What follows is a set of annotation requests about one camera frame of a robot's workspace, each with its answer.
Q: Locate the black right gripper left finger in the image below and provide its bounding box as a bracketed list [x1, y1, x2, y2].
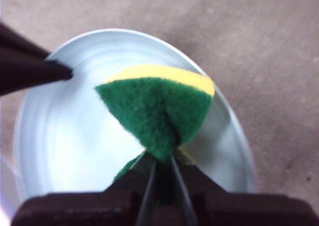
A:
[106, 153, 158, 226]

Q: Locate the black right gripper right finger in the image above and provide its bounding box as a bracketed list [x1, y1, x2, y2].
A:
[171, 156, 225, 226]

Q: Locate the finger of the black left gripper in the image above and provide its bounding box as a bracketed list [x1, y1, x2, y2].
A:
[0, 39, 74, 97]
[0, 21, 50, 60]

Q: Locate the yellow sponge with green scourer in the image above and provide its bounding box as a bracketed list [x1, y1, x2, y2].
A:
[94, 63, 215, 184]

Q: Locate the light blue round plate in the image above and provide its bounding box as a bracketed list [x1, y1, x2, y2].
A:
[12, 28, 256, 207]

